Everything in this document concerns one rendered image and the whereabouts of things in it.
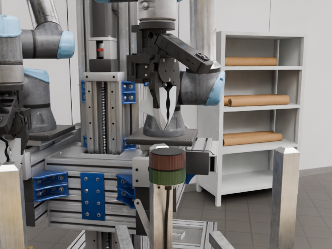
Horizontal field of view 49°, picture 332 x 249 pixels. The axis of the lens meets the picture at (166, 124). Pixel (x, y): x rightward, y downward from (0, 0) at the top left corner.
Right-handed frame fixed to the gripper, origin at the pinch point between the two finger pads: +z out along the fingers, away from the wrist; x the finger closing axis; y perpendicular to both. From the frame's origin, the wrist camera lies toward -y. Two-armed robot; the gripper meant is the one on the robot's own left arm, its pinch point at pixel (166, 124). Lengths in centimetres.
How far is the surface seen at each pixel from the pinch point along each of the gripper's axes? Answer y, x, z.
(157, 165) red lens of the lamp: -8.4, 15.2, 3.5
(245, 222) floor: 59, -207, 116
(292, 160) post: -23.2, -8.4, 5.9
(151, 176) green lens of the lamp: -7.0, 14.9, 5.7
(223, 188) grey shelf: 92, -236, 103
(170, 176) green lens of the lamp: -10.3, 14.3, 5.3
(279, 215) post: -21.8, -7.0, 16.7
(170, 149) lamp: -8.3, 11.3, 1.9
